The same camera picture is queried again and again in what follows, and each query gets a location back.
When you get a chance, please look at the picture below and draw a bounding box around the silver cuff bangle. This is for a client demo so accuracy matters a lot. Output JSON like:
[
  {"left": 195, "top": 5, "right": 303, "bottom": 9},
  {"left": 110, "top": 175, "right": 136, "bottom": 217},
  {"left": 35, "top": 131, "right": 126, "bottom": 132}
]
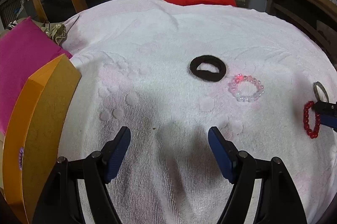
[{"left": 313, "top": 81, "right": 330, "bottom": 102}]

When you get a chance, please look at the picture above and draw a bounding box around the red bead bracelet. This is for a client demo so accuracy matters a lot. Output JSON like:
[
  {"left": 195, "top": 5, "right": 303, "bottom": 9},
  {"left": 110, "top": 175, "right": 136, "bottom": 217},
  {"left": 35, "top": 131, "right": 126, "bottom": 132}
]
[{"left": 302, "top": 100, "right": 322, "bottom": 140}]

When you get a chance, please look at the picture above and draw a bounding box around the purple bead bracelet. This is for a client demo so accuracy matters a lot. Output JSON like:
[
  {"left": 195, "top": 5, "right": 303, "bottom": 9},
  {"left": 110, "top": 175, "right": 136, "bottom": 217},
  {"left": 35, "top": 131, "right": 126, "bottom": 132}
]
[{"left": 18, "top": 148, "right": 25, "bottom": 170}]

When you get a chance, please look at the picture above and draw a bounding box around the pink clear bead bracelet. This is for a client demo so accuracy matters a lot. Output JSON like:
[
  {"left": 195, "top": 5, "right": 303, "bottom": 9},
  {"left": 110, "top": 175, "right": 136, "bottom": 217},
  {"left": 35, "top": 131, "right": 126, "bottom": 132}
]
[{"left": 227, "top": 74, "right": 265, "bottom": 103}]

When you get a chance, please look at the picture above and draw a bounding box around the black thick hair tie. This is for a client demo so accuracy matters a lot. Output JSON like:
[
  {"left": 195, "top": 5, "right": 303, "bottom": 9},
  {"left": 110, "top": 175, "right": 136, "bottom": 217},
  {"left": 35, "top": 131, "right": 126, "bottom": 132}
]
[{"left": 190, "top": 54, "right": 227, "bottom": 83}]

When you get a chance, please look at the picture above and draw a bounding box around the orange cardboard box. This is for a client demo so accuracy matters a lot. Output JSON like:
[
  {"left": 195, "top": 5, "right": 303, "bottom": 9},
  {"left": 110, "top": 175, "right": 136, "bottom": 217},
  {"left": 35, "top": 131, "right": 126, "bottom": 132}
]
[{"left": 2, "top": 55, "right": 81, "bottom": 223}]

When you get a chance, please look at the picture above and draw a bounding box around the wooden shelf unit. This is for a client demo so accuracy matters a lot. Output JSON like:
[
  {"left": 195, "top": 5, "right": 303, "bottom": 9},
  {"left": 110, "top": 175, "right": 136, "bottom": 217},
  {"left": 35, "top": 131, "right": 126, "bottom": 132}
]
[{"left": 266, "top": 0, "right": 336, "bottom": 59}]

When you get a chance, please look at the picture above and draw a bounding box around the white pink towel bedspread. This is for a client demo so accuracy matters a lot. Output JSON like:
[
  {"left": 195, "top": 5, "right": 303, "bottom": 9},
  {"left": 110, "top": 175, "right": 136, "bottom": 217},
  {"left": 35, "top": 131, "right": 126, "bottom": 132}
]
[{"left": 58, "top": 0, "right": 336, "bottom": 223}]

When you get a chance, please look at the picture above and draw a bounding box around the magenta cushion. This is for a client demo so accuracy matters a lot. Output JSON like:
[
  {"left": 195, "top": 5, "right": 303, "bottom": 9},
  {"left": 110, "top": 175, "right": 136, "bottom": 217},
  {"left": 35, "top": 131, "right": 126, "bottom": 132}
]
[{"left": 1, "top": 17, "right": 72, "bottom": 134}]

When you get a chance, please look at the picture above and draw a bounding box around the crumpled beige cloth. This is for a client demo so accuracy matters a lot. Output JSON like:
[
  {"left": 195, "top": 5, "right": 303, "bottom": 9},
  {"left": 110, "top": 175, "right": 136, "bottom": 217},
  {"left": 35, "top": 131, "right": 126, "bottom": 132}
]
[{"left": 41, "top": 23, "right": 67, "bottom": 45}]

